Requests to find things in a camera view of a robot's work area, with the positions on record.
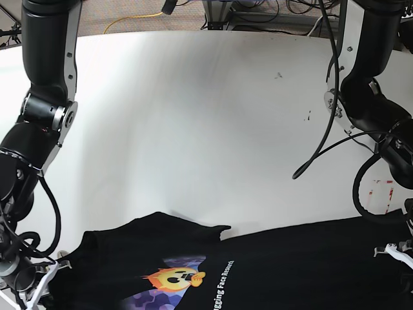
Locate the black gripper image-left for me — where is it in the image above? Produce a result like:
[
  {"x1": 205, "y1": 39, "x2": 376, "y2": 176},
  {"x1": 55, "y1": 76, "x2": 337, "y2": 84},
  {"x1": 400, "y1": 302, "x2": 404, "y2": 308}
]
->
[{"x1": 0, "y1": 193, "x2": 54, "y2": 304}]

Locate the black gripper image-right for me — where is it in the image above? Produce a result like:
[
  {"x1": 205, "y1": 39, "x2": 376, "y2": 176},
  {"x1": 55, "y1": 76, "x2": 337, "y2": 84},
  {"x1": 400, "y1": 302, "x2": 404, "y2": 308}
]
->
[{"x1": 399, "y1": 198, "x2": 412, "y2": 252}]

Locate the black printed T-shirt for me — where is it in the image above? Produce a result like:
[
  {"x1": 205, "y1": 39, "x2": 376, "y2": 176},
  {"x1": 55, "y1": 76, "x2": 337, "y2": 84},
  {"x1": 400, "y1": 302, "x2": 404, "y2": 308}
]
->
[{"x1": 49, "y1": 212, "x2": 412, "y2": 309}]

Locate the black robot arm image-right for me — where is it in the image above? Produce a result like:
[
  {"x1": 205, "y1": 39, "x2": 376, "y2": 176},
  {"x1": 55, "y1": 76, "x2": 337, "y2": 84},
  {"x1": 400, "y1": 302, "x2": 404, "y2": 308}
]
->
[{"x1": 325, "y1": 1, "x2": 412, "y2": 225}]

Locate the red tape rectangle marking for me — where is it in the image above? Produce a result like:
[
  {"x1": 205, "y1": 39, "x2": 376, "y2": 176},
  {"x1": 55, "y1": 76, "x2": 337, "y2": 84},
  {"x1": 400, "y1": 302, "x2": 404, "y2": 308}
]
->
[{"x1": 365, "y1": 180, "x2": 395, "y2": 214}]

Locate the black tripod stand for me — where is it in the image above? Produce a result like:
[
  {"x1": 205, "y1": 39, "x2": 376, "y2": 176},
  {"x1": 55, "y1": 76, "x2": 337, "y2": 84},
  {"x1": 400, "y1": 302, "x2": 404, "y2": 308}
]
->
[{"x1": 1, "y1": 5, "x2": 21, "y2": 49}]

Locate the grey metal table leg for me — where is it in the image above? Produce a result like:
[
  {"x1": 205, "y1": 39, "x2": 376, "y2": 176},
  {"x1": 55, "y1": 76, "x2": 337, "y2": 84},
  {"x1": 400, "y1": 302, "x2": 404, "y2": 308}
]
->
[{"x1": 202, "y1": 1, "x2": 233, "y2": 30}]

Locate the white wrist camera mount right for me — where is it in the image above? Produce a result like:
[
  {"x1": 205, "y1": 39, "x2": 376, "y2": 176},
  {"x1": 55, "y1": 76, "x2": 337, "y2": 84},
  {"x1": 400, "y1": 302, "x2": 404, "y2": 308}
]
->
[{"x1": 1, "y1": 257, "x2": 72, "y2": 309}]

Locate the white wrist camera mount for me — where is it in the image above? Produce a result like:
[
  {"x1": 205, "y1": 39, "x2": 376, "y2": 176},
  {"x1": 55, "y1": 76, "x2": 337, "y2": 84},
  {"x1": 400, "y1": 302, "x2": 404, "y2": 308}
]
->
[
  {"x1": 1, "y1": 257, "x2": 72, "y2": 309},
  {"x1": 374, "y1": 240, "x2": 413, "y2": 269}
]

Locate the black cable of left-side arm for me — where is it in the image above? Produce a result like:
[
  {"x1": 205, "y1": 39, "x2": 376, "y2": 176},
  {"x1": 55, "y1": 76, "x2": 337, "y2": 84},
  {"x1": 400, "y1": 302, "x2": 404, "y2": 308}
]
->
[{"x1": 292, "y1": 0, "x2": 407, "y2": 225}]

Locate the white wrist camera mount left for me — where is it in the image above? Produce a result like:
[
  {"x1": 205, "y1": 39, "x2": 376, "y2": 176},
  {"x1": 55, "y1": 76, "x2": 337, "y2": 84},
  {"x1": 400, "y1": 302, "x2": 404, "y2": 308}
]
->
[{"x1": 374, "y1": 240, "x2": 413, "y2": 269}]

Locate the yellow cable on floor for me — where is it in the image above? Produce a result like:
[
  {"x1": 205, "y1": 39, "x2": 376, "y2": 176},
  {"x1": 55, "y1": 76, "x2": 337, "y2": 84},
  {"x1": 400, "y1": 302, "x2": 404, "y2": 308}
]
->
[{"x1": 103, "y1": 11, "x2": 162, "y2": 35}]

